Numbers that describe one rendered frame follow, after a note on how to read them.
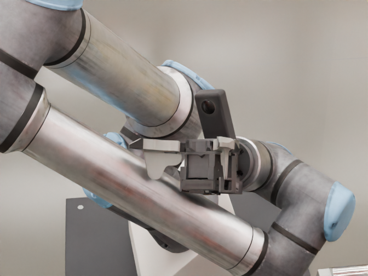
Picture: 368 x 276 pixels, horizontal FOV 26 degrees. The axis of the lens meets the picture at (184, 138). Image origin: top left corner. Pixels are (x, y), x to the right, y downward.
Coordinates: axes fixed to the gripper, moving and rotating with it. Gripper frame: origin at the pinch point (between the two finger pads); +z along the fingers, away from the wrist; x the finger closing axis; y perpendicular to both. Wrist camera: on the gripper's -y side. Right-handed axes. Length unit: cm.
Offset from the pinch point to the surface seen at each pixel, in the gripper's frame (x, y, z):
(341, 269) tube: -23.9, 17.0, -3.9
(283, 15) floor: 75, -75, -218
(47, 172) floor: 115, -1, -113
